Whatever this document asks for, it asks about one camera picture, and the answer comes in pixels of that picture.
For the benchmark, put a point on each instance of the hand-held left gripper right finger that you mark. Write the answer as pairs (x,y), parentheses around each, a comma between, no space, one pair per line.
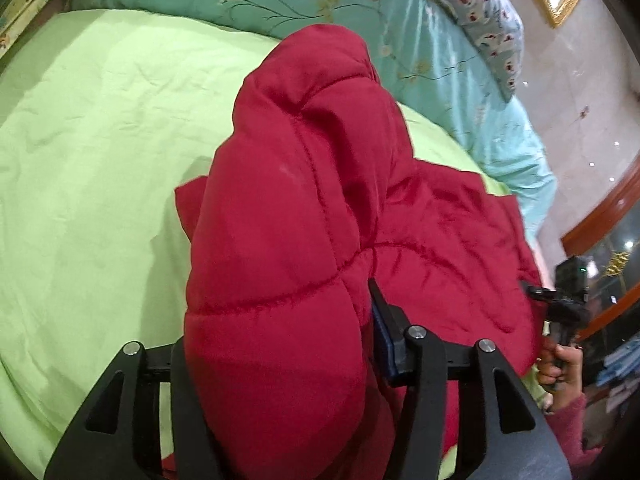
(386,345)

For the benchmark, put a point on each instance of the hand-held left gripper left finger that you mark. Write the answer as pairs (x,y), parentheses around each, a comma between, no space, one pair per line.
(150,360)

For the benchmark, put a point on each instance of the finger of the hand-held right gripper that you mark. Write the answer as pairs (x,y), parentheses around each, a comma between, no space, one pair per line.
(536,293)

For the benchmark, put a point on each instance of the red quilted coat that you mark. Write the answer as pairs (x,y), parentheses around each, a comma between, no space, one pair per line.
(310,240)

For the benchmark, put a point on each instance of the person's right forearm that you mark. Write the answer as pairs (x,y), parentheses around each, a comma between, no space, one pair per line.
(575,435)

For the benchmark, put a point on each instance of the person's right hand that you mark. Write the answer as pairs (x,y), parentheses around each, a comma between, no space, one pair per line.
(562,372)

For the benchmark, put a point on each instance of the wooden glass cabinet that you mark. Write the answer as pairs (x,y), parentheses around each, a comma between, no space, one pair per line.
(607,240)

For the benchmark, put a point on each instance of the stack of blue cloths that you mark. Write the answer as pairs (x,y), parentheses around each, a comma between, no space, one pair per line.
(622,372)

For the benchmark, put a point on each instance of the light green bed sheet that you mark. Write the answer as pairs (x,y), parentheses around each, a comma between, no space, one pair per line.
(95,180)

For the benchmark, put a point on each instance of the white floral pillow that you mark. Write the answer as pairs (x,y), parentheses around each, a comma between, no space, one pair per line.
(480,15)

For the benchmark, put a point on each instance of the teal floral quilt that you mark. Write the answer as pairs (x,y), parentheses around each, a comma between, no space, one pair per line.
(400,35)

